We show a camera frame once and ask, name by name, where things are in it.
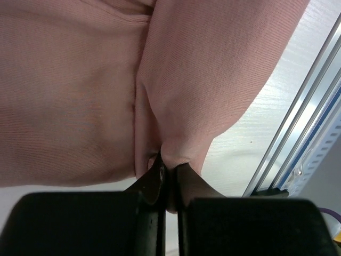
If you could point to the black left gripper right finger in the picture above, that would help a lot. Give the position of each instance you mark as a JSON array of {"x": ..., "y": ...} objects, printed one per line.
[{"x": 212, "y": 224}]

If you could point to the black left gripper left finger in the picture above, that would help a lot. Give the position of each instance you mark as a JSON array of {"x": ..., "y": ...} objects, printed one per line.
[{"x": 128, "y": 222}]

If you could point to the dusty pink t-shirt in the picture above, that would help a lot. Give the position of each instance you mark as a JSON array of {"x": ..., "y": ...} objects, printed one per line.
[{"x": 92, "y": 90}]

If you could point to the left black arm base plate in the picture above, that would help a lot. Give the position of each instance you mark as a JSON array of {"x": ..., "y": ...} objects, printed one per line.
[{"x": 271, "y": 193}]

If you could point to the aluminium frame rail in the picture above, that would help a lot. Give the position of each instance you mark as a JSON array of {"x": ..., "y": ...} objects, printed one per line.
[{"x": 317, "y": 92}]

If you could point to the white slotted cable duct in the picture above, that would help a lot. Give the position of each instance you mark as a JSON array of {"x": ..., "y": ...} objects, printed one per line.
[{"x": 315, "y": 149}]

